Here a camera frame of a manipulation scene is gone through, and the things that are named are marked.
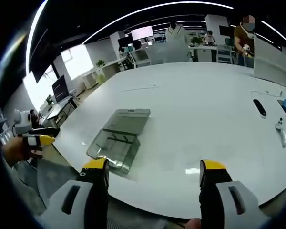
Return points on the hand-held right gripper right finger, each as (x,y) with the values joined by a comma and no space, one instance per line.
(228,205)

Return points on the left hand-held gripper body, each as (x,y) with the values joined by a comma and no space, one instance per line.
(22,120)

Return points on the white handheld controller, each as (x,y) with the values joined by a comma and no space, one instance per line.
(281,130)

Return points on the person's right hand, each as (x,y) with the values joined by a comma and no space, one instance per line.
(193,224)

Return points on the black remote control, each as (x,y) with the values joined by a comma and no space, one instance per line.
(260,107)

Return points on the grey office desk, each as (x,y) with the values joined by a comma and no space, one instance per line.
(59,109)

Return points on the white partition board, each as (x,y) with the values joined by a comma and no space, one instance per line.
(271,59)

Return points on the desktop computer monitor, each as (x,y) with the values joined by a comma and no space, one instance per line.
(60,89)

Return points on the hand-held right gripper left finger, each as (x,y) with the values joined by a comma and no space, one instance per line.
(71,205)

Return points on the bright display screen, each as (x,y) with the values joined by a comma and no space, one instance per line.
(141,33)

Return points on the person's left hand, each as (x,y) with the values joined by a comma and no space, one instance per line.
(14,151)

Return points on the green potted plant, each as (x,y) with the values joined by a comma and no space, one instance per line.
(100,63)
(196,41)

